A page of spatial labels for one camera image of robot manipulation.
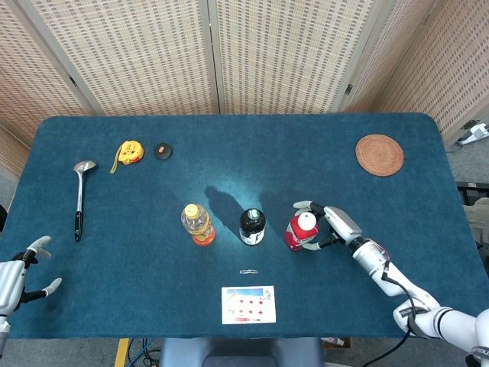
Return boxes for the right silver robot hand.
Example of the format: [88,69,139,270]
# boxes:
[293,200,364,252]

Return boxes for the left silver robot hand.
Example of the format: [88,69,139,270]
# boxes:
[0,235,63,317]

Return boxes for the red NFC juice bottle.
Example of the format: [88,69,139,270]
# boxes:
[285,212,320,253]

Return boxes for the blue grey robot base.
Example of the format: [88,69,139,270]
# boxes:
[159,337,325,367]

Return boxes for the dark brown tea bottle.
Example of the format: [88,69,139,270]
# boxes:
[238,208,267,247]

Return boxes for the orange iced tea bottle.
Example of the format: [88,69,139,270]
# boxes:
[180,203,216,248]

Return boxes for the round woven rattan coaster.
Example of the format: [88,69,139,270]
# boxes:
[355,133,405,177]

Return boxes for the blue velvet table cloth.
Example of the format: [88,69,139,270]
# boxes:
[0,112,489,340]

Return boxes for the brown cardboard box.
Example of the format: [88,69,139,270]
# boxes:
[319,336,351,349]

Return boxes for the diamonds playing card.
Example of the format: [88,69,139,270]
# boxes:
[228,296,269,320]

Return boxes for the beige upholstered chair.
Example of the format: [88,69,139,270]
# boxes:
[463,196,489,248]

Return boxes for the white palace postcard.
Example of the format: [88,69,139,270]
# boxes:
[221,284,277,326]

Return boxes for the white floor power strip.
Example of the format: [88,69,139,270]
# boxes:
[455,119,489,145]

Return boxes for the woven folding screen panel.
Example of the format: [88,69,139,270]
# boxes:
[0,0,97,177]
[208,0,387,115]
[15,0,222,116]
[381,0,489,145]
[338,0,435,115]

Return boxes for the yellow tape measure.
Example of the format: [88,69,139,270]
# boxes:
[109,140,146,175]

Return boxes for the black round puck orange mark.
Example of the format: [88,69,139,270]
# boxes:
[154,142,173,162]

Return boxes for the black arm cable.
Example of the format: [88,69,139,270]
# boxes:
[358,259,432,367]

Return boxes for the metal ladle black handle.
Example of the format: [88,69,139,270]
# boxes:
[73,160,99,244]

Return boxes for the black equipment frame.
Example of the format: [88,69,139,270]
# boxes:
[455,179,489,208]

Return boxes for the blue floor cable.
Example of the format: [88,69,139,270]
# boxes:
[127,337,162,367]

